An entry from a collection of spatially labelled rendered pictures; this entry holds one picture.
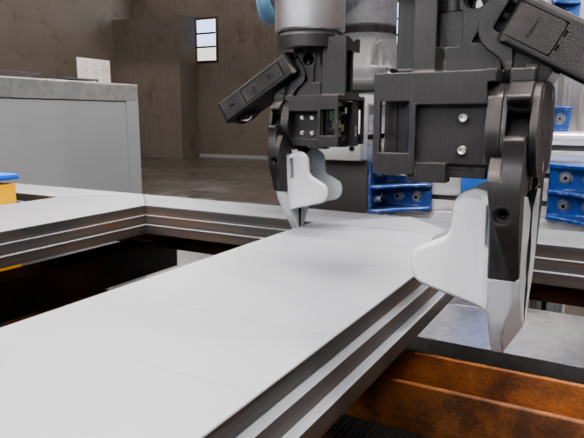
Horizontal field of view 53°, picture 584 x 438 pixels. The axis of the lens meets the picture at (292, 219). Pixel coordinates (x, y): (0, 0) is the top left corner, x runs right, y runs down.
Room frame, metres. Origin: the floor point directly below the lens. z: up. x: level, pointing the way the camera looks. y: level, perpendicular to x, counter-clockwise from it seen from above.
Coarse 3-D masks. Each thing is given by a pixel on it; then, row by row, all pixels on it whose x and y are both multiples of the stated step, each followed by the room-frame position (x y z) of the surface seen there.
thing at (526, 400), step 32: (416, 352) 0.59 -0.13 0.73; (384, 384) 0.53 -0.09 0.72; (416, 384) 0.52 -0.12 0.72; (448, 384) 0.57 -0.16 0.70; (480, 384) 0.56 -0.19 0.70; (512, 384) 0.54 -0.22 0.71; (544, 384) 0.53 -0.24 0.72; (576, 384) 0.52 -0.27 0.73; (384, 416) 0.53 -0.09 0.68; (416, 416) 0.52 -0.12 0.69; (448, 416) 0.50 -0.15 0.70; (480, 416) 0.49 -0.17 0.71; (512, 416) 0.47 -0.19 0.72; (544, 416) 0.46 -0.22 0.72; (576, 416) 0.51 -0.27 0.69
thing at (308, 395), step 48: (0, 240) 0.62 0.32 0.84; (48, 240) 0.66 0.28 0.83; (96, 240) 0.72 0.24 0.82; (240, 240) 0.72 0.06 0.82; (432, 288) 0.47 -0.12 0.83; (576, 288) 0.53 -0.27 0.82; (384, 336) 0.37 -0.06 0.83; (288, 384) 0.27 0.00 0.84; (336, 384) 0.30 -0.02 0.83; (240, 432) 0.23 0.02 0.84; (288, 432) 0.26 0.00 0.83
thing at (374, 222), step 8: (344, 224) 0.67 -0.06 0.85; (352, 224) 0.67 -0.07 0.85; (360, 224) 0.67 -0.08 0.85; (368, 224) 0.67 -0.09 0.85; (376, 224) 0.67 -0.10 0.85; (384, 224) 0.67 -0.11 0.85; (392, 224) 0.67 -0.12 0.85; (400, 224) 0.67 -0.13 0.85; (408, 224) 0.67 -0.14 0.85; (416, 224) 0.67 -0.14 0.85; (424, 224) 0.67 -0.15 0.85; (432, 224) 0.67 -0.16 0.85; (424, 232) 0.62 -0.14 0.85; (432, 232) 0.62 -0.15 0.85; (440, 232) 0.62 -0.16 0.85
